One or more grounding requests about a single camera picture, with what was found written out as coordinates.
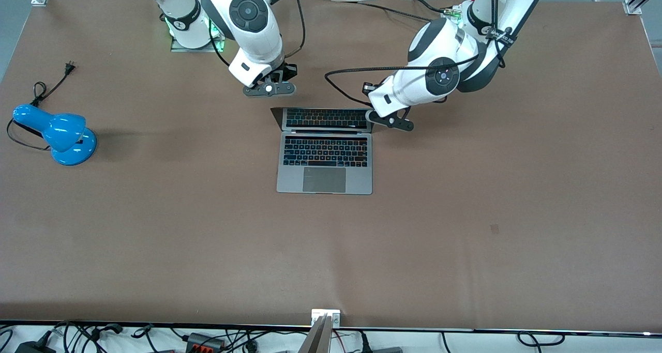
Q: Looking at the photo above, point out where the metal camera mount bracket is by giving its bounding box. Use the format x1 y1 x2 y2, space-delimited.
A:
297 309 341 353

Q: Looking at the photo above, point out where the grey laptop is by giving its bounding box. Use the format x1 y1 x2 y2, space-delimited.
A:
270 107 379 195

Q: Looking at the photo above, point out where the tangled black floor cable bundle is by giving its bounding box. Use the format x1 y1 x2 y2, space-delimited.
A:
49 321 156 353

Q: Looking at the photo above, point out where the black power brick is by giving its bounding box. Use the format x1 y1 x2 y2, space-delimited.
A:
14 340 55 353

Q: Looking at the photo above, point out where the blue desk lamp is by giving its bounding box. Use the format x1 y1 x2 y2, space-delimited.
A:
12 104 98 166

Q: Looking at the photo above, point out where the black cable on table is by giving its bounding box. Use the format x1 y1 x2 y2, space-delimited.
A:
344 0 450 24

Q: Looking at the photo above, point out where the black right arm braided cable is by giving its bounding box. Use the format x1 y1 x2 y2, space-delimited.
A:
207 0 307 67

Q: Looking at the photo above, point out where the black looped floor cable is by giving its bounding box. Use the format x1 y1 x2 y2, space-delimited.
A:
516 331 565 347

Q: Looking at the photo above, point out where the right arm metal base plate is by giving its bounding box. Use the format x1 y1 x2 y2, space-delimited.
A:
171 25 226 53

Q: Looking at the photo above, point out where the black lamp power cord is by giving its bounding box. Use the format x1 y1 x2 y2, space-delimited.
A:
6 61 77 152

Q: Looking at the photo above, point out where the black orange power adapter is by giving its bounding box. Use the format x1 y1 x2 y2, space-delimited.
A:
185 332 226 351

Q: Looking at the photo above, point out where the black left arm braided cable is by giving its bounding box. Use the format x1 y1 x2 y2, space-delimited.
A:
324 0 518 109

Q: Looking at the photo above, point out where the black arm braided cable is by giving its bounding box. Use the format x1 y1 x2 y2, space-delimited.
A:
324 0 518 109
207 0 307 67

